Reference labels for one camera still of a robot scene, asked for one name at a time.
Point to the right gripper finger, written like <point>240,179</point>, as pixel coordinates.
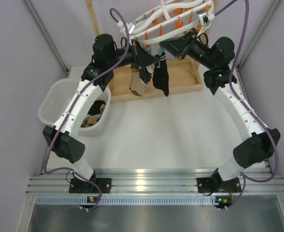
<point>175,51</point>
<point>178,42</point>

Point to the white plastic bin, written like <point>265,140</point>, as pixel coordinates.
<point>66,97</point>

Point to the wooden tray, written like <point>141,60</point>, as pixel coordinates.
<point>183,78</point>

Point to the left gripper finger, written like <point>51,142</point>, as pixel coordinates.
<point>140,52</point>
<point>146,60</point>

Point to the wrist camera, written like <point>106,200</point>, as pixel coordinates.
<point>205,21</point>
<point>130,26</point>

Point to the black sock white stripes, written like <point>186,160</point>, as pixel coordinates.
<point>161,75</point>

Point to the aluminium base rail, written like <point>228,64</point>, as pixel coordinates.
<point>150,187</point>

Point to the brown checkered sock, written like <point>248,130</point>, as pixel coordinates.
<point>90,121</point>

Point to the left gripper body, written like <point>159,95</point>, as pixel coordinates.
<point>134,63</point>

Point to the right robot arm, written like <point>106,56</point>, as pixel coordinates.
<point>258,141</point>

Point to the teal clothespin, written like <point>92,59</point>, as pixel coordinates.
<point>160,51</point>
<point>148,48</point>

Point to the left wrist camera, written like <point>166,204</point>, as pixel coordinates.
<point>130,26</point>

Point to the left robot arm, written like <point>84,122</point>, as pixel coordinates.
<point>61,137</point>

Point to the black white patterned sock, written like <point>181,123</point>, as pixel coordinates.
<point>145,74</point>

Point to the white clip hanger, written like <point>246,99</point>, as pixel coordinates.
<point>170,19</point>

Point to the left wooden post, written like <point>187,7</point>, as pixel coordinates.
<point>92,16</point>

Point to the beige sock with leaf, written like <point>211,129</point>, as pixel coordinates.
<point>137,85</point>

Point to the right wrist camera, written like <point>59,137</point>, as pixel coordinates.
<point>205,21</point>

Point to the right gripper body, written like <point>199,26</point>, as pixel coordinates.
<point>191,38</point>

